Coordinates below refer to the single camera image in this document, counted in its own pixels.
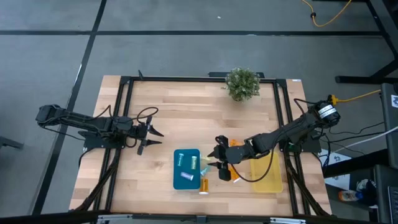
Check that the orange pill bottle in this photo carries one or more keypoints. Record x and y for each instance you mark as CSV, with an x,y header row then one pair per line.
x,y
204,185
234,176
234,143

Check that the teal pill bottle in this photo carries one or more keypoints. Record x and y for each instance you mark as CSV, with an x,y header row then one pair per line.
x,y
180,159
204,171

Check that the black desk leg stand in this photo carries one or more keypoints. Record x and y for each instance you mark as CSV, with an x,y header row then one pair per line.
x,y
351,79

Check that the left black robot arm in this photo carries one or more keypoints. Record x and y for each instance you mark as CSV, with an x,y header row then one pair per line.
x,y
77,119

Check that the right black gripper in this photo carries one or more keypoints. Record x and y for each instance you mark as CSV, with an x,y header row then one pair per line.
x,y
237,154

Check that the grey furniture leg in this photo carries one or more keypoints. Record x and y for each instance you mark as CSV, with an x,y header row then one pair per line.
x,y
9,143

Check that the purple pill bottle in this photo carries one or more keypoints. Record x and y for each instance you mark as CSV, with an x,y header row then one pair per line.
x,y
186,176

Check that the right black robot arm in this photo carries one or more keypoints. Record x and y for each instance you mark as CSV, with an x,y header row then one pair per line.
x,y
292,129

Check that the black desk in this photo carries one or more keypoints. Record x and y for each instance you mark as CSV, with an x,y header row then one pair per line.
x,y
390,130

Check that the pale yellow pill bottle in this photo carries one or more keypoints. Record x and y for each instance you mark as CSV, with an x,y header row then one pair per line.
x,y
206,158

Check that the orange drink bottle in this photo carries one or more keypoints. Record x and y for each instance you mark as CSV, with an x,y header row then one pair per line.
x,y
348,196

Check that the blue plastic bin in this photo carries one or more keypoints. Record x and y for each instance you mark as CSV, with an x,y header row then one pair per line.
x,y
178,174

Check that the black metal table frame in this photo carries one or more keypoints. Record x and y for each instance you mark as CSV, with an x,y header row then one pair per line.
x,y
202,79

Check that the potted green plant, black pot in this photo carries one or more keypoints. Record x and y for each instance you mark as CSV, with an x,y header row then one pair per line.
x,y
242,84

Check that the yellow-green pill bottle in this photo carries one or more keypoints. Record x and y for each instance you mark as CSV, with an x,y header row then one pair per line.
x,y
194,162

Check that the black equipment box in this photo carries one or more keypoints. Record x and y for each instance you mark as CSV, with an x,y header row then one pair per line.
x,y
385,193

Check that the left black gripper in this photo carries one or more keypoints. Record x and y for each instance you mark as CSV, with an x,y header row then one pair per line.
x,y
138,132

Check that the yellow translucent plastic bin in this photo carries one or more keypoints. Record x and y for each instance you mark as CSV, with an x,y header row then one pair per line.
x,y
267,177

